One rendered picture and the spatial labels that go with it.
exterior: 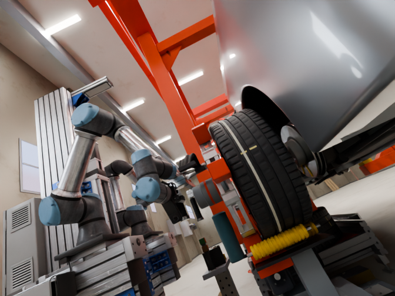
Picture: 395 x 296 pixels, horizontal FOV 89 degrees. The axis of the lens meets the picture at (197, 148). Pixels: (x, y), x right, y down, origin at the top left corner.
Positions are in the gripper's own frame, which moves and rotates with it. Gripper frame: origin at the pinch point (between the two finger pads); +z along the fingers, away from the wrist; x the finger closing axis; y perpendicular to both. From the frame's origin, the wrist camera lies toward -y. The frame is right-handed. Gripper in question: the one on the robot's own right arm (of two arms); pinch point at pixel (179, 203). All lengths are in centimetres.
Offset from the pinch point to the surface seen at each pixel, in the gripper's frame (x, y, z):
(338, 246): -74, -57, 72
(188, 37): -57, 178, 66
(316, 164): -67, -9, 8
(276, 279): -27, -52, 41
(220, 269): 3, -39, 56
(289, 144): -64, 7, 13
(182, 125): -11, 77, 63
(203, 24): -78, 183, 64
